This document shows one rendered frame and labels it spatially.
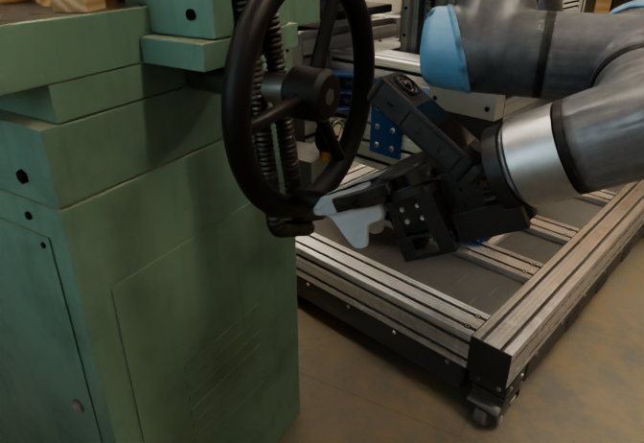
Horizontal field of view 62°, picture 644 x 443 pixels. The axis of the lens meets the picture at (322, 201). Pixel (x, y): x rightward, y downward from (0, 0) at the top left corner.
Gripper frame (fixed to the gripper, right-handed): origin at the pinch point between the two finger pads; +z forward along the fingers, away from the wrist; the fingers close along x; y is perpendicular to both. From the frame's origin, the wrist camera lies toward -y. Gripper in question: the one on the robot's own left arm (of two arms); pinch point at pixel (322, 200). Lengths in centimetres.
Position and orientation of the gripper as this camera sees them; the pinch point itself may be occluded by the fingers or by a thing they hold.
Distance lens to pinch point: 56.0
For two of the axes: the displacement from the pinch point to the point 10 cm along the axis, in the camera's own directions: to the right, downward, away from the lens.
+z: -7.5, 2.5, 6.2
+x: 5.2, -3.7, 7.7
